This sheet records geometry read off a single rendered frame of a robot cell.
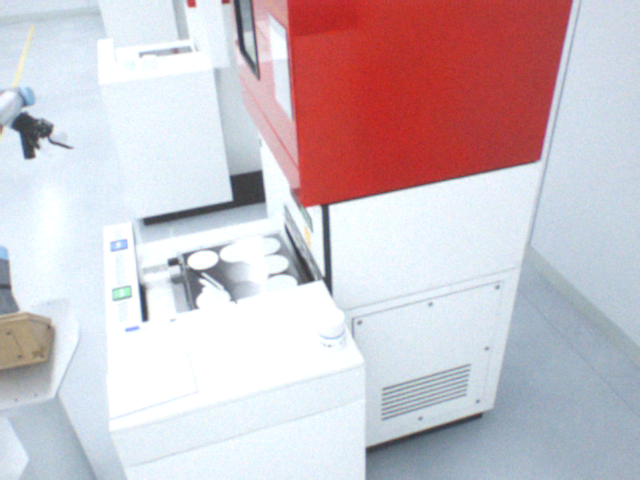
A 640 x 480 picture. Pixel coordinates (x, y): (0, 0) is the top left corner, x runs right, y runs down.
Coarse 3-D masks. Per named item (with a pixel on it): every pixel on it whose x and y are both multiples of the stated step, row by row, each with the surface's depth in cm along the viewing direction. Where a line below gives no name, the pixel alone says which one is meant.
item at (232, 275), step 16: (256, 256) 195; (288, 256) 195; (208, 272) 189; (224, 272) 189; (240, 272) 189; (256, 272) 188; (288, 272) 187; (192, 288) 183; (224, 288) 182; (240, 288) 182; (256, 288) 182
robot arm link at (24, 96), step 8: (16, 88) 211; (24, 88) 211; (0, 96) 203; (8, 96) 203; (16, 96) 207; (24, 96) 211; (32, 96) 214; (0, 104) 196; (8, 104) 199; (16, 104) 204; (24, 104) 212; (32, 104) 214; (0, 112) 192; (8, 112) 196; (16, 112) 204; (0, 120) 189; (8, 120) 196; (0, 128) 186
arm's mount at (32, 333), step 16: (0, 320) 160; (16, 320) 161; (32, 320) 165; (48, 320) 178; (0, 336) 163; (16, 336) 164; (32, 336) 166; (48, 336) 177; (0, 352) 166; (16, 352) 167; (32, 352) 169; (0, 368) 169
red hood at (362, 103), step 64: (256, 0) 157; (320, 0) 129; (384, 0) 133; (448, 0) 138; (512, 0) 143; (256, 64) 175; (320, 64) 137; (384, 64) 142; (448, 64) 147; (512, 64) 153; (320, 128) 146; (384, 128) 152; (448, 128) 158; (512, 128) 164; (320, 192) 156
